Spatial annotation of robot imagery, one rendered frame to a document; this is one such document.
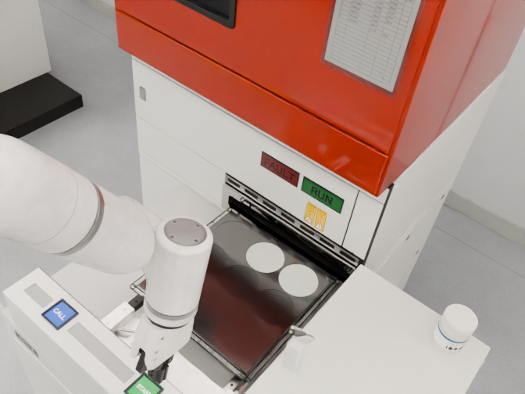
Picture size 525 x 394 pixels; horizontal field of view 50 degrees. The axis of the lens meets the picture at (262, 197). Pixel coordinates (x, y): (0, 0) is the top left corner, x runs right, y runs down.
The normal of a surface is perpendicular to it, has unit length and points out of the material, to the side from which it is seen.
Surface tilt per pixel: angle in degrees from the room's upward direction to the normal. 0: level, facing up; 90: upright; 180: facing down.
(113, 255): 94
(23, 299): 0
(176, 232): 11
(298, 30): 90
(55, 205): 78
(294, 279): 0
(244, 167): 90
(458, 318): 0
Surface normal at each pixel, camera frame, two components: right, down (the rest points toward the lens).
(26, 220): 0.63, 0.62
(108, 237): 0.84, 0.33
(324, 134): -0.62, 0.50
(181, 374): 0.10, -0.70
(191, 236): 0.25, -0.78
